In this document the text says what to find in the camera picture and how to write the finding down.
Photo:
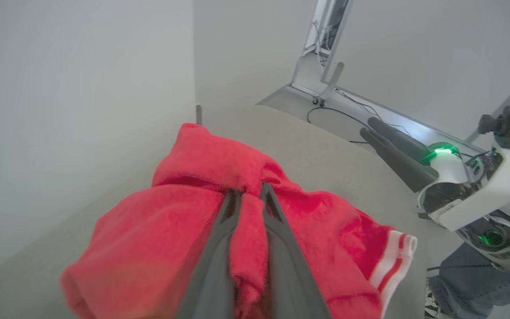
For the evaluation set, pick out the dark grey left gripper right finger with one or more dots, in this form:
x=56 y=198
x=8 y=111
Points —
x=288 y=279

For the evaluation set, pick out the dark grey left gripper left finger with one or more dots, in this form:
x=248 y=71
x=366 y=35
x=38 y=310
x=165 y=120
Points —
x=213 y=274

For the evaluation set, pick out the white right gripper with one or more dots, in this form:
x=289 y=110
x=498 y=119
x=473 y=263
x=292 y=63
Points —
x=450 y=170

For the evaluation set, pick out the red basketball jersey white trim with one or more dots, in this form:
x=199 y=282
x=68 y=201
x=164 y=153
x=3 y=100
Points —
x=171 y=230

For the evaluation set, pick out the black and white sneaker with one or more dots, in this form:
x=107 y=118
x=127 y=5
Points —
x=432 y=305

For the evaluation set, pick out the grey metal post bracket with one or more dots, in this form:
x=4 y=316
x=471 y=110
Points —
x=335 y=73

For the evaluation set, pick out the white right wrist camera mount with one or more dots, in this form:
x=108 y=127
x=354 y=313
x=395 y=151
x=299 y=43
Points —
x=503 y=177

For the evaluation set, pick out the grey partition edge post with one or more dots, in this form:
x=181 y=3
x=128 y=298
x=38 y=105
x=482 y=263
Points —
x=341 y=26

